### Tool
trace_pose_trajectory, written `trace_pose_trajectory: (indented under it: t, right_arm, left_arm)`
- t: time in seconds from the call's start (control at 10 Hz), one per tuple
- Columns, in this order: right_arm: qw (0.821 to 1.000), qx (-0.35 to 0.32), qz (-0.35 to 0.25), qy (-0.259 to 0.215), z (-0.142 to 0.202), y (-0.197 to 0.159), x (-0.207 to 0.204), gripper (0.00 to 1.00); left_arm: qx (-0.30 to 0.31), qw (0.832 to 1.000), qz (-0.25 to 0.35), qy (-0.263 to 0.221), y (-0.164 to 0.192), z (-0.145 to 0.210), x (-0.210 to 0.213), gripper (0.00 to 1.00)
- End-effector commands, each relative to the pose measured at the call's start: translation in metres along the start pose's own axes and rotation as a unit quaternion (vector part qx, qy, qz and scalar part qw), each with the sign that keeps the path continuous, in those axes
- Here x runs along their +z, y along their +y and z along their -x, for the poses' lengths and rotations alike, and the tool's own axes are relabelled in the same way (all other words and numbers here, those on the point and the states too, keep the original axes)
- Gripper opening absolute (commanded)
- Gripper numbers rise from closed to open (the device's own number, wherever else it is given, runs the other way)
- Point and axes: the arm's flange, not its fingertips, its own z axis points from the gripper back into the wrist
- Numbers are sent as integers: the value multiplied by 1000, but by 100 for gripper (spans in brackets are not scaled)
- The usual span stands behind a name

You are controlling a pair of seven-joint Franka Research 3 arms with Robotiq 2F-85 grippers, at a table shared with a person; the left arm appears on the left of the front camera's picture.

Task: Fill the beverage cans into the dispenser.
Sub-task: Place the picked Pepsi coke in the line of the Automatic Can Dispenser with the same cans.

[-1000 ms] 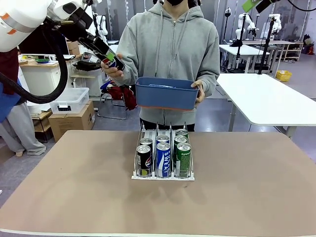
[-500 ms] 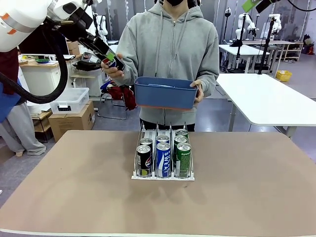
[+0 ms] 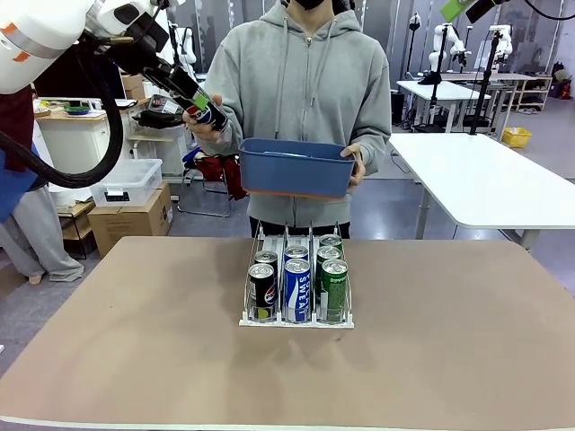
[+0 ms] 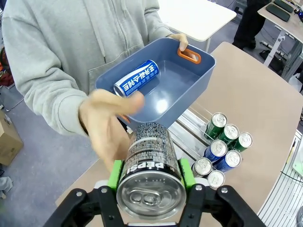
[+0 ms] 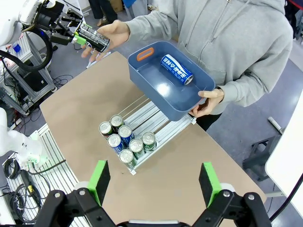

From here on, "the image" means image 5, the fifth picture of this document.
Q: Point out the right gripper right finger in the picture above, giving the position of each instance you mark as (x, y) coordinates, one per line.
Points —
(209, 184)

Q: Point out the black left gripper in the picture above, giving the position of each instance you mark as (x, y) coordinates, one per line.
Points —
(48, 17)

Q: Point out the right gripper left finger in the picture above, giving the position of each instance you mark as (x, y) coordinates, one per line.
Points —
(99, 182)

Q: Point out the green beverage can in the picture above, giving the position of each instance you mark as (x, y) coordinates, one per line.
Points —
(148, 137)
(126, 156)
(136, 145)

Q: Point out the blue Pocari Sweat can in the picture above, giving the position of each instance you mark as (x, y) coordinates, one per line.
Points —
(114, 140)
(176, 68)
(125, 131)

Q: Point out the person's left forearm gray sleeve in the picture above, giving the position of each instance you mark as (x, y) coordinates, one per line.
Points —
(248, 89)

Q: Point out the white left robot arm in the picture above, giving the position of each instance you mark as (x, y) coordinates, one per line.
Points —
(9, 23)

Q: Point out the person's right forearm gray sleeve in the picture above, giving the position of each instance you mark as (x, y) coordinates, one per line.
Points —
(151, 26)

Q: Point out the clear white can dispenser rack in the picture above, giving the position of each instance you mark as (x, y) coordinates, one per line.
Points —
(163, 134)

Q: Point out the person's right hand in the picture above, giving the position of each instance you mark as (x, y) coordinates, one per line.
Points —
(118, 33)

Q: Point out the person's left hand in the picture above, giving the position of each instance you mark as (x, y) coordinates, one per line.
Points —
(214, 100)

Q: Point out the bystander's dark legs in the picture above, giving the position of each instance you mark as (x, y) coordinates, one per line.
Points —
(101, 9)

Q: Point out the aluminium slotted mounting platform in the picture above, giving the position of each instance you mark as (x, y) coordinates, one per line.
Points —
(59, 170)

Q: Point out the brown cardboard box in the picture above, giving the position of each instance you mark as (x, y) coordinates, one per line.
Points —
(117, 6)

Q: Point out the black stool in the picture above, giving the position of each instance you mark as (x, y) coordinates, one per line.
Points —
(260, 151)

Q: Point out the black computer case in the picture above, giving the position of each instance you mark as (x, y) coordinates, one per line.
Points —
(33, 78)

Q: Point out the person's black trousers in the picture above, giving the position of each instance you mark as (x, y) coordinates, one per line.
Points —
(209, 123)

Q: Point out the bystander in blue clothes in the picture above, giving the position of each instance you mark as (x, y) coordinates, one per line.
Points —
(130, 3)

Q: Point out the large white table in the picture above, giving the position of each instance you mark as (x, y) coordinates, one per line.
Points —
(288, 153)

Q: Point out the person's gray hoodie torso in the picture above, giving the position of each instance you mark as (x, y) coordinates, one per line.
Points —
(225, 35)

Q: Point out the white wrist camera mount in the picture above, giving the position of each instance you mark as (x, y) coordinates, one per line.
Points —
(54, 3)

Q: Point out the aluminium frame rack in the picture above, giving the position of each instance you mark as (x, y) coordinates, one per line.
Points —
(46, 79)

